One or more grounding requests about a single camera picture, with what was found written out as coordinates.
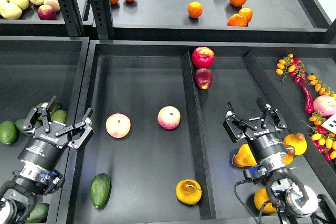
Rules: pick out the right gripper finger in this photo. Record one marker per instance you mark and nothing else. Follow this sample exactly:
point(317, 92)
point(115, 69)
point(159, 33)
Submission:
point(271, 118)
point(235, 126)

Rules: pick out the black tray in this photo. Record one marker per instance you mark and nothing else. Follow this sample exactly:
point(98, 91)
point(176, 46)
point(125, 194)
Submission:
point(138, 79)
point(33, 70)

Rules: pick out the pink apple centre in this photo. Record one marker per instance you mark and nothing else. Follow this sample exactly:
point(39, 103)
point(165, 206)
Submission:
point(169, 117)

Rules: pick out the pink apple left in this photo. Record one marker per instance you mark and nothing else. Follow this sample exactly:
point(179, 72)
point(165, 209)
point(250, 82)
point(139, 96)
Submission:
point(118, 125)

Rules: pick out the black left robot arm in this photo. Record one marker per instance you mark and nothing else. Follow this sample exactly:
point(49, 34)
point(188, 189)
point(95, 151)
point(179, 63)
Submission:
point(19, 195)

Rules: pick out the bright red apple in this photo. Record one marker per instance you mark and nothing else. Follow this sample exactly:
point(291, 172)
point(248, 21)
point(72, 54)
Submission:
point(202, 57)

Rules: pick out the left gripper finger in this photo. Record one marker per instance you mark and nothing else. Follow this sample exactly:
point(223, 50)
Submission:
point(76, 135)
point(43, 111)

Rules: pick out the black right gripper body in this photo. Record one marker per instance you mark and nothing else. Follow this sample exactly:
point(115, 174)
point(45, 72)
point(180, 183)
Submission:
point(265, 142)

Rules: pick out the black upper shelf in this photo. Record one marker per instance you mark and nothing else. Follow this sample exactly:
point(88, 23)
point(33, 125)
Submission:
point(283, 21)

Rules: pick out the pink apple right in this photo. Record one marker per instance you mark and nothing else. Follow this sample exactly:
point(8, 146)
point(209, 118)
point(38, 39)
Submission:
point(324, 105)

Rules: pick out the red chili pepper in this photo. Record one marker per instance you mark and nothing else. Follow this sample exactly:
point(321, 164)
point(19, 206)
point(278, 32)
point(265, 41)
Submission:
point(309, 109)

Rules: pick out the black middle tray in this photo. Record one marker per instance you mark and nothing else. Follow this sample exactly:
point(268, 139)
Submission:
point(138, 79)

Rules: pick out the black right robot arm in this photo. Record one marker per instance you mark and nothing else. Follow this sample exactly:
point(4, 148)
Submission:
point(290, 197)

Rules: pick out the black left tray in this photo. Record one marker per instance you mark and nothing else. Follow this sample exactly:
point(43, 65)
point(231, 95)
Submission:
point(33, 70)

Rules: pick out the dark red apple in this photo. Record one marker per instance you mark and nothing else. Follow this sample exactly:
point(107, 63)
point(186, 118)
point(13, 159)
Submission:
point(203, 78)

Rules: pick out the pink apple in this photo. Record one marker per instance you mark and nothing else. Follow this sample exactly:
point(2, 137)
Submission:
point(324, 105)
point(118, 125)
point(169, 117)

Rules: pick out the dark green avocado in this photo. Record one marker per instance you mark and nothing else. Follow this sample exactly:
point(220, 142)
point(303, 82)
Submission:
point(100, 189)

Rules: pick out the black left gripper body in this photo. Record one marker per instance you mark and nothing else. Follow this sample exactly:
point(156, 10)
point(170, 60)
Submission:
point(45, 149)

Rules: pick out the red apple on shelf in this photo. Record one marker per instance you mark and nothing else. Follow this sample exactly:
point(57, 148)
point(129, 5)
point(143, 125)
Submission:
point(46, 12)

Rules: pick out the cherry tomato bunch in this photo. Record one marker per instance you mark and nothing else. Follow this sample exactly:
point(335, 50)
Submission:
point(293, 67)

